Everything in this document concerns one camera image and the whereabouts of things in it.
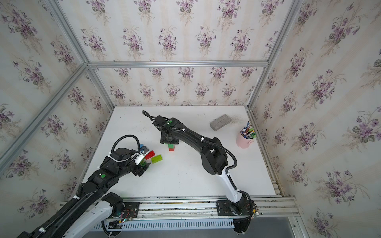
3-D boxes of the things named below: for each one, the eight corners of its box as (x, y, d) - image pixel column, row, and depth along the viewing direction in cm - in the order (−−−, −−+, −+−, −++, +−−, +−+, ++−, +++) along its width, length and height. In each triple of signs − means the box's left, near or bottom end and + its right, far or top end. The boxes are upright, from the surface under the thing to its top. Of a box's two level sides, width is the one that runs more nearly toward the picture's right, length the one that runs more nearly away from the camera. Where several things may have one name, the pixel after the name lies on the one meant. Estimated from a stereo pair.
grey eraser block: (215, 131, 107) (215, 128, 105) (208, 124, 111) (208, 122, 109) (230, 122, 113) (231, 119, 111) (223, 115, 117) (224, 113, 115)
